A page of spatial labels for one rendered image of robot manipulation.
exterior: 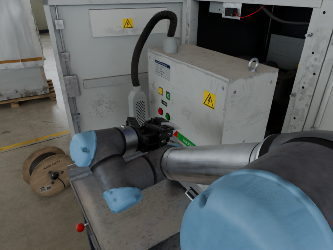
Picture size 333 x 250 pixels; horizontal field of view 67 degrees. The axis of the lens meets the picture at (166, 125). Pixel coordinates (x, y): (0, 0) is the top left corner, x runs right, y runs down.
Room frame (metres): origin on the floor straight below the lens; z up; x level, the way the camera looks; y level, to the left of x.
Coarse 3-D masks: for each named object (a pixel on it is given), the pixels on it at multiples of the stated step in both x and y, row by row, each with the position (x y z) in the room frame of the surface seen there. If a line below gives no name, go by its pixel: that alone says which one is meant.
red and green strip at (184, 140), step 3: (177, 132) 0.89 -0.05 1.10; (174, 135) 0.90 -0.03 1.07; (177, 135) 0.89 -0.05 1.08; (180, 135) 0.87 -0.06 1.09; (180, 138) 0.87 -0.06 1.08; (183, 138) 0.85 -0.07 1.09; (186, 138) 0.83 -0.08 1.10; (183, 141) 0.85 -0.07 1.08; (186, 141) 0.83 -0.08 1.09; (189, 141) 0.82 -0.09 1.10; (186, 144) 0.83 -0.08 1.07; (189, 144) 0.82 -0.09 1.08; (192, 144) 0.80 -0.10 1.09
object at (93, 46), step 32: (64, 0) 1.10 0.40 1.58; (96, 0) 1.15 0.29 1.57; (128, 0) 1.20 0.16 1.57; (160, 0) 1.25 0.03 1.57; (64, 32) 1.12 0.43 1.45; (96, 32) 1.14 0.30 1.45; (128, 32) 1.20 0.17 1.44; (160, 32) 1.25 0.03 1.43; (64, 64) 1.11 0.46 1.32; (96, 64) 1.16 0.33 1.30; (128, 64) 1.22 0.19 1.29; (64, 96) 1.07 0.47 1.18; (96, 96) 1.15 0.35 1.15; (128, 96) 1.22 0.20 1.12; (96, 128) 1.15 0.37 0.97
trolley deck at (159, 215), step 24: (96, 192) 0.80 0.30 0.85; (144, 192) 0.80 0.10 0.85; (168, 192) 0.80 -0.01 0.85; (96, 216) 0.67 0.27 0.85; (120, 216) 0.67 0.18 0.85; (144, 216) 0.67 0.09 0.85; (168, 216) 0.67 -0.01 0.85; (96, 240) 0.57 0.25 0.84; (120, 240) 0.57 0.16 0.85; (144, 240) 0.57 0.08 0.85
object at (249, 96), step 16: (160, 48) 1.11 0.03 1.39; (192, 48) 1.11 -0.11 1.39; (192, 64) 0.83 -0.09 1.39; (208, 64) 0.85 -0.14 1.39; (224, 64) 0.85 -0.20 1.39; (240, 64) 0.85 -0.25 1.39; (240, 80) 0.70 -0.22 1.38; (256, 80) 0.74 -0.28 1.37; (272, 80) 0.78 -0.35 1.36; (240, 96) 0.71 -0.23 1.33; (256, 96) 0.75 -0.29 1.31; (272, 96) 0.79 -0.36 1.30; (224, 112) 0.68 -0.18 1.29; (240, 112) 0.72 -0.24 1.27; (256, 112) 0.76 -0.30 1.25; (224, 128) 0.68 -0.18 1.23; (240, 128) 0.72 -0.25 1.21; (256, 128) 0.77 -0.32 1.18
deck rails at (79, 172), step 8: (136, 152) 1.08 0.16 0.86; (128, 160) 1.03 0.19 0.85; (80, 168) 0.93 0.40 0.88; (88, 168) 0.94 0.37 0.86; (72, 176) 0.90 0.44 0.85; (80, 176) 0.90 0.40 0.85; (176, 232) 0.55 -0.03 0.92; (168, 240) 0.53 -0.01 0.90; (176, 240) 0.55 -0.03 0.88; (152, 248) 0.50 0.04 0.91; (160, 248) 0.51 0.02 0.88; (168, 248) 0.53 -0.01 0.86
